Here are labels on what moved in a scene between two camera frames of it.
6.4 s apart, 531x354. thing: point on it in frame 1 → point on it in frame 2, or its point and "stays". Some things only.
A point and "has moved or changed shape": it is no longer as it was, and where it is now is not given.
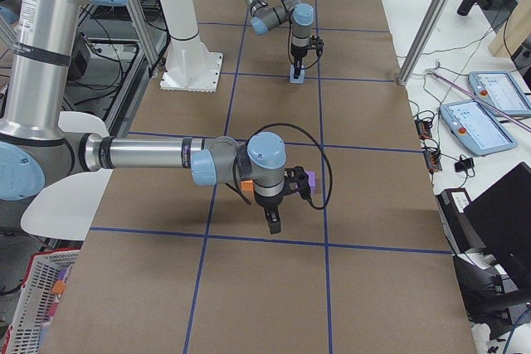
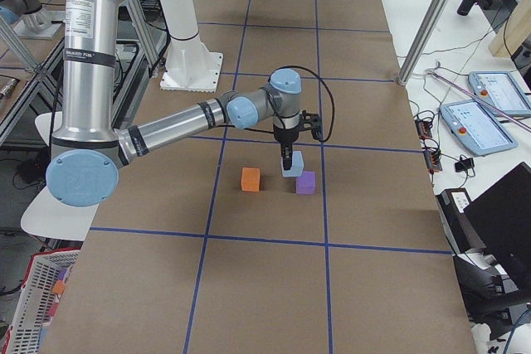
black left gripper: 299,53 → 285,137
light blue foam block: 301,80 has moved or changed shape
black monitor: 502,220 stays
